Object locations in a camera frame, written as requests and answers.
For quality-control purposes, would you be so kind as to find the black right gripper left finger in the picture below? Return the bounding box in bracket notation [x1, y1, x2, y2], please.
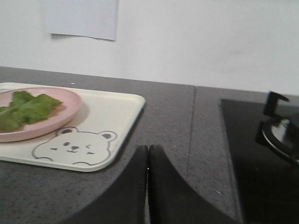
[63, 146, 149, 224]

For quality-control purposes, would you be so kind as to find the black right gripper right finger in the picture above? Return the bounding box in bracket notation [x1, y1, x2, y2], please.
[149, 145, 238, 224]

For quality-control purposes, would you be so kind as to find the cream bear serving tray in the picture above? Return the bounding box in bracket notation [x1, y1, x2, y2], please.
[0, 83, 145, 172]

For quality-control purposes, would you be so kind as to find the pink round plate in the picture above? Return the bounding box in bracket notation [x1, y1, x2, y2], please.
[0, 86, 82, 142]

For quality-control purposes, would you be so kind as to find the green lettuce leaf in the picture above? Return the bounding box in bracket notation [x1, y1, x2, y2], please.
[0, 91, 62, 132]

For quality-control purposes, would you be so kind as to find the black gas stove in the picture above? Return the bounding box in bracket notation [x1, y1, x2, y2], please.
[221, 99, 299, 224]

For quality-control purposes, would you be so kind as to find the black stove pot support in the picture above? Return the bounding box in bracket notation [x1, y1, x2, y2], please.
[255, 91, 299, 166]

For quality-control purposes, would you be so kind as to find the white paper sheet on wall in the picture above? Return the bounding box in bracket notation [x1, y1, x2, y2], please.
[42, 0, 118, 41]

